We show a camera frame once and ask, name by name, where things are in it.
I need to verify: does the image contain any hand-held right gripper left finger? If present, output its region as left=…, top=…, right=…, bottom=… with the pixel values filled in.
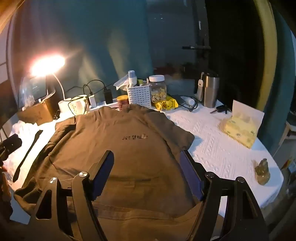
left=14, top=150, right=115, bottom=241

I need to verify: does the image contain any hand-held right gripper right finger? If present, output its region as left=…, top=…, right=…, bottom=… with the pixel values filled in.
left=179, top=149, right=270, bottom=241

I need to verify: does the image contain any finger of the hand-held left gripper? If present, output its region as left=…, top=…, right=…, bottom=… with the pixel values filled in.
left=0, top=134, right=23, bottom=160

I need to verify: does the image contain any olive printed t-shirt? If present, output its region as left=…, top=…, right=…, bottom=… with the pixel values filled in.
left=14, top=104, right=223, bottom=241

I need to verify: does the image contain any white t-shirt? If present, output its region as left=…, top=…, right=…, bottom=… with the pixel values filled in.
left=5, top=120, right=57, bottom=183

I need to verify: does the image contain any black cloth strip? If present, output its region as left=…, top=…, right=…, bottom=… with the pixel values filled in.
left=13, top=130, right=43, bottom=182

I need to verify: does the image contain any white textured table cloth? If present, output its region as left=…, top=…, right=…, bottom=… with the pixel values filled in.
left=5, top=97, right=284, bottom=223

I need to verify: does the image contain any cardboard box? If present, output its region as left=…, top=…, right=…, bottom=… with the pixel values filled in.
left=17, top=93, right=61, bottom=127

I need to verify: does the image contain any clear plastic wrap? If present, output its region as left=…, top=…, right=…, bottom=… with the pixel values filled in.
left=19, top=76, right=36, bottom=107

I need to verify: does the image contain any dark monitor screen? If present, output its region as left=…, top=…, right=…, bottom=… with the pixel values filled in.
left=18, top=75, right=51, bottom=109

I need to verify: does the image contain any white desk lamp base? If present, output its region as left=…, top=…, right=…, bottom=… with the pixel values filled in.
left=30, top=54, right=73, bottom=114

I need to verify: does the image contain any white power strip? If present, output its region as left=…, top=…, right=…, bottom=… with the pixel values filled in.
left=89, top=98, right=121, bottom=111

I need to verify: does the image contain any yellow tissue pack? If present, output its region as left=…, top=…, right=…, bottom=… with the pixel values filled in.
left=219, top=100, right=265, bottom=149

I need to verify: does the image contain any red can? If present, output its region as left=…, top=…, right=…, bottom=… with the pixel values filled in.
left=116, top=95, right=129, bottom=111

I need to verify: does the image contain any cream cartoon mug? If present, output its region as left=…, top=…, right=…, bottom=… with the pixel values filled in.
left=68, top=95, right=90, bottom=115

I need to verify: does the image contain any black key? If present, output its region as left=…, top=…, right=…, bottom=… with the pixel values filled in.
left=210, top=105, right=233, bottom=115

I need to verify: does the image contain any yellow snack bag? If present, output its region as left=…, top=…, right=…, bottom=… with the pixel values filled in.
left=154, top=97, right=179, bottom=110

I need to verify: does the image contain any grey power bank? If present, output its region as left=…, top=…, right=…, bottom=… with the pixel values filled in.
left=170, top=94, right=189, bottom=106

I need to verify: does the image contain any small glass figurine bottle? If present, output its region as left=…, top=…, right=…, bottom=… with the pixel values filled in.
left=254, top=158, right=271, bottom=186

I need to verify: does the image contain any black charger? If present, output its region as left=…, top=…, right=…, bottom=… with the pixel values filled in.
left=103, top=88, right=113, bottom=105

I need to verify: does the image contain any white perforated basket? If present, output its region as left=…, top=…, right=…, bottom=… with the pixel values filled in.
left=127, top=84, right=152, bottom=109

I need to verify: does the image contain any stainless steel tumbler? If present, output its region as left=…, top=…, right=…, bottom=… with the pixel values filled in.
left=202, top=72, right=220, bottom=108

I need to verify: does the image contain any white paper tag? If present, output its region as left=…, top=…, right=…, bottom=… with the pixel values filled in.
left=196, top=79, right=204, bottom=101

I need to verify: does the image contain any glass jar white lid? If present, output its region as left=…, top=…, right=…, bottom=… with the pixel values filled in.
left=149, top=75, right=167, bottom=104

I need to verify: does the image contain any white tissue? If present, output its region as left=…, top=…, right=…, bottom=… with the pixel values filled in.
left=113, top=74, right=130, bottom=91

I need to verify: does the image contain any bottle with grey cap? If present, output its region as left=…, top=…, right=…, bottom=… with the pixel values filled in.
left=128, top=70, right=137, bottom=88

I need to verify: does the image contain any black tripod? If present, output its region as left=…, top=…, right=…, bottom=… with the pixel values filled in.
left=182, top=0, right=212, bottom=73

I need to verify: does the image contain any black power bank cable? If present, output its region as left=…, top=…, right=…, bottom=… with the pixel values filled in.
left=178, top=96, right=199, bottom=112

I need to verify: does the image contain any black charger cable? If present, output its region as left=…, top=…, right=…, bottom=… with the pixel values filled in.
left=83, top=80, right=109, bottom=96

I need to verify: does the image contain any yellow curved frame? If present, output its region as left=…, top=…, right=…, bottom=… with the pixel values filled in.
left=253, top=0, right=278, bottom=112

